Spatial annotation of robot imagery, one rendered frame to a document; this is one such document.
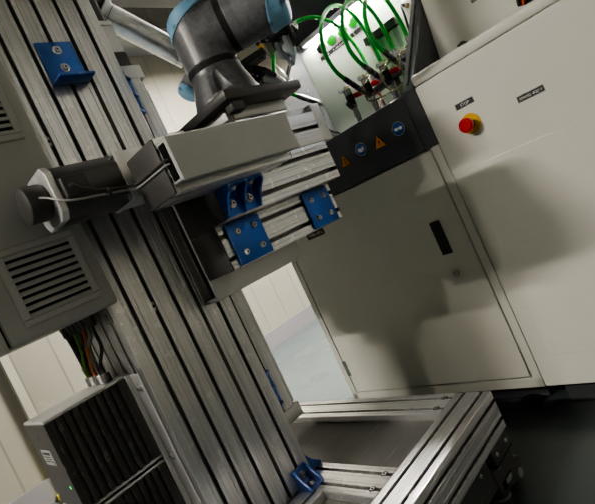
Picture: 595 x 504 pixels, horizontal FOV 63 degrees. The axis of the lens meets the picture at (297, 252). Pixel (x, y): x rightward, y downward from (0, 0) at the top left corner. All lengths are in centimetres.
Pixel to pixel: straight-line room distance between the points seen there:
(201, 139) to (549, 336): 104
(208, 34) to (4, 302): 63
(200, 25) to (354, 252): 85
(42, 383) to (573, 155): 263
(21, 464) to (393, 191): 230
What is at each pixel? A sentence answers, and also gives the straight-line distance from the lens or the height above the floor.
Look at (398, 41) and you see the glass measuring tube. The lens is 198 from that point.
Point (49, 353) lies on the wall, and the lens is 302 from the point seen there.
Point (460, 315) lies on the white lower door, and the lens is 151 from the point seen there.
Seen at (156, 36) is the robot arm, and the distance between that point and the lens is 167.
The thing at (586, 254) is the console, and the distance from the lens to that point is 134.
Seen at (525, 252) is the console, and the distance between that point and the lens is 137.
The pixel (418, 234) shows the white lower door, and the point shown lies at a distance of 147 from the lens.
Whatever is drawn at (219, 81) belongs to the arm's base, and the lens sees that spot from 107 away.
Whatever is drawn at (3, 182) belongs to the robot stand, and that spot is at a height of 102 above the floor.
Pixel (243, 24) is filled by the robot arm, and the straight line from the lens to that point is 110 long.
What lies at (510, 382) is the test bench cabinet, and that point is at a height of 9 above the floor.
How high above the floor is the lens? 75
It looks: 3 degrees down
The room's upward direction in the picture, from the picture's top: 25 degrees counter-clockwise
